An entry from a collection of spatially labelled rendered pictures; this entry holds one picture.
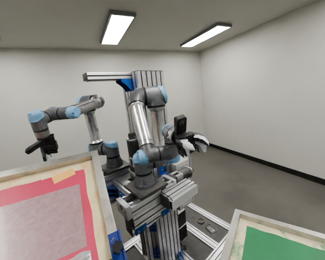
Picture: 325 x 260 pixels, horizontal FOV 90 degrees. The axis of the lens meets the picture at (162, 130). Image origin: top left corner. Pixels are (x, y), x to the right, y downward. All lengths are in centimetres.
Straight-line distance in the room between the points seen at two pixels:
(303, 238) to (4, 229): 150
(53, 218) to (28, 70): 374
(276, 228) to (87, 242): 109
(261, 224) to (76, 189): 116
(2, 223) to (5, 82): 366
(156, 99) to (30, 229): 85
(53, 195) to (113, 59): 381
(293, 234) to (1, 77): 471
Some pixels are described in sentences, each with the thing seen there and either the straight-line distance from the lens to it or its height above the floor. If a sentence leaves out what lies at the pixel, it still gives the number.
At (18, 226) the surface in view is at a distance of 99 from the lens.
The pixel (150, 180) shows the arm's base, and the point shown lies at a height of 131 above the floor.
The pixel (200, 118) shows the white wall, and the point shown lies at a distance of 556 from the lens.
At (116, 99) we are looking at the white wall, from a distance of 434.
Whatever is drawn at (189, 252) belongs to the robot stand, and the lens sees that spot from 215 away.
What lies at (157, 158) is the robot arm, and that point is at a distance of 80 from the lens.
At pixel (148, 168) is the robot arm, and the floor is 139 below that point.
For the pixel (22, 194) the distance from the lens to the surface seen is 107.
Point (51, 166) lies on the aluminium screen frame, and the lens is 108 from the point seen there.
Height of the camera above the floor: 185
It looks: 12 degrees down
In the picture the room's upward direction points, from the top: 6 degrees counter-clockwise
